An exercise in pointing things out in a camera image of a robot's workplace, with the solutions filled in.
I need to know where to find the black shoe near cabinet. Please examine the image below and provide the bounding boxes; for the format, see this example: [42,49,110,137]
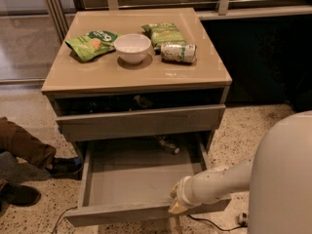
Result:
[46,157,83,177]

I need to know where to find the green chip bag right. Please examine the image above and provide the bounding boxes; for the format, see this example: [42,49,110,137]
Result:
[141,22,185,51]

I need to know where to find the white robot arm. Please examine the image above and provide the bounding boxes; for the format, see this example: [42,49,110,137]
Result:
[169,111,312,234]

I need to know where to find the green chip bag left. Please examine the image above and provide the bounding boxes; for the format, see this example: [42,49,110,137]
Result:
[65,30,119,62]

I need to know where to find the white ceramic bowl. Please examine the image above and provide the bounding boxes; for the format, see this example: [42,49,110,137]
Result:
[114,34,151,64]

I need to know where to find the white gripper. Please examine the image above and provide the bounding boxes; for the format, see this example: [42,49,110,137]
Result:
[168,176,200,215]

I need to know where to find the clear plastic bottle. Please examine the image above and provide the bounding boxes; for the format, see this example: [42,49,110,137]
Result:
[156,136,180,154]

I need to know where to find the green white soda can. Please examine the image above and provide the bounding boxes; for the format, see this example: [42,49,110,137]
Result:
[161,42,197,63]

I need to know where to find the black floor cable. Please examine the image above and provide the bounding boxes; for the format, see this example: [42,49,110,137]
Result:
[187,214,245,233]

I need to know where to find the green chip bag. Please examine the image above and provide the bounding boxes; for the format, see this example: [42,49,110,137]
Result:
[65,30,119,62]
[141,22,185,51]

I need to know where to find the black shoe lower left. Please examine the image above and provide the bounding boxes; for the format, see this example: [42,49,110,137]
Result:
[0,179,41,207]

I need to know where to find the grey three-drawer cabinet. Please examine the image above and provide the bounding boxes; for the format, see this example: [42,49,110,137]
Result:
[40,7,233,168]

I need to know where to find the grey top drawer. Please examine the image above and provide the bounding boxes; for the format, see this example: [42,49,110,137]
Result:
[57,104,225,142]

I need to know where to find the grey drawer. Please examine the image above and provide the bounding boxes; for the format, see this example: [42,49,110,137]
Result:
[64,136,232,228]
[57,104,225,142]

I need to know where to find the black power strip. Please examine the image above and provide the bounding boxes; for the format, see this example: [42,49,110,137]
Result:
[238,213,248,227]

